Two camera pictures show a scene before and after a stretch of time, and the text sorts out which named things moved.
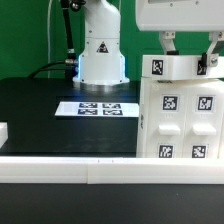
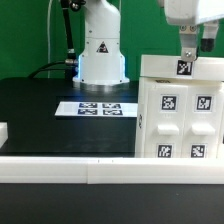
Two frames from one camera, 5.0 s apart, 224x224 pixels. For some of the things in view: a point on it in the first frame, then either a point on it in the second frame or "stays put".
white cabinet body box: [180, 119] stays put
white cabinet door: [203, 123] stays put
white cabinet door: [166, 123] stays put
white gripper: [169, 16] → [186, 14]
